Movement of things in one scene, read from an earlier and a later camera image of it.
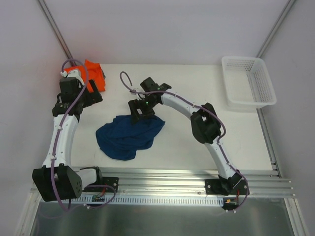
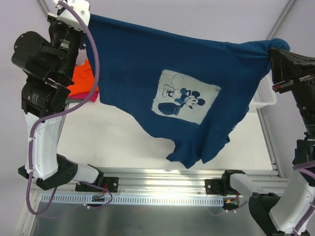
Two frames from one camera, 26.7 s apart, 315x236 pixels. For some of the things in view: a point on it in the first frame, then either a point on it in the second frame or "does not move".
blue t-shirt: [122, 139] -> [198, 91]
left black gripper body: [93, 93] -> [62, 28]
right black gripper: [141, 111] -> [292, 82]
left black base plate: [112, 181] does not move
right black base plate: [226, 187] does not move
